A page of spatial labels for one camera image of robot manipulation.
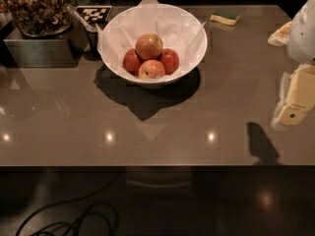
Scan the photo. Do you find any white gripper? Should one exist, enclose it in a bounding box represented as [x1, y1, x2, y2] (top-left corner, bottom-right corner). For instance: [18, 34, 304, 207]
[268, 0, 315, 131]

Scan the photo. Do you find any yellow-red apple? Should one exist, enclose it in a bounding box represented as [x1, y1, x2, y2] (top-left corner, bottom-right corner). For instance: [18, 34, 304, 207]
[138, 60, 165, 79]
[135, 33, 163, 60]

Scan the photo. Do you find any right red apple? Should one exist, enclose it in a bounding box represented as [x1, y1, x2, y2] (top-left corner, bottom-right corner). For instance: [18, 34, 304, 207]
[158, 48, 179, 75]

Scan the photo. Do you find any red apple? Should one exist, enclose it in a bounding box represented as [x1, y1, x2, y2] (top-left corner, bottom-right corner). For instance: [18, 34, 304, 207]
[123, 48, 143, 75]
[158, 48, 179, 75]

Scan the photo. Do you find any white bowl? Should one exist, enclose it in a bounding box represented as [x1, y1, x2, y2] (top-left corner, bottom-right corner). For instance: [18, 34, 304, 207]
[98, 3, 209, 86]

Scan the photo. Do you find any left red apple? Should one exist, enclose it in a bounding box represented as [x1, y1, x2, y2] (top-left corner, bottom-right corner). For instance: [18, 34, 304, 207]
[123, 48, 143, 75]

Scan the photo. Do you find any yellow green sponge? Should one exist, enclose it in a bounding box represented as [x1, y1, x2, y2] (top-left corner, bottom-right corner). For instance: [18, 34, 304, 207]
[210, 9, 240, 26]

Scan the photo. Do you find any white paper liner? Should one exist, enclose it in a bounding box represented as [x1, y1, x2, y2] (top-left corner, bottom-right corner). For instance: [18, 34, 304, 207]
[95, 0, 208, 82]

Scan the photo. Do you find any black white marker tag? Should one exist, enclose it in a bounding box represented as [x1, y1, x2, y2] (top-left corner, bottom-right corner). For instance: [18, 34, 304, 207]
[76, 5, 112, 24]

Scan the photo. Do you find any metal box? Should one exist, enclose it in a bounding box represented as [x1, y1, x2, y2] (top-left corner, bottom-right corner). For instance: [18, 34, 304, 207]
[4, 20, 88, 68]

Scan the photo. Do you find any glass jar of nuts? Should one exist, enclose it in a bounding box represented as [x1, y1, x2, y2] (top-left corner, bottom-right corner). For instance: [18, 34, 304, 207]
[3, 0, 72, 38]

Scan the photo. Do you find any black floor cable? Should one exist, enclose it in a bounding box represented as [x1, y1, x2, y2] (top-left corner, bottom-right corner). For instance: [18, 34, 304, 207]
[14, 175, 121, 236]

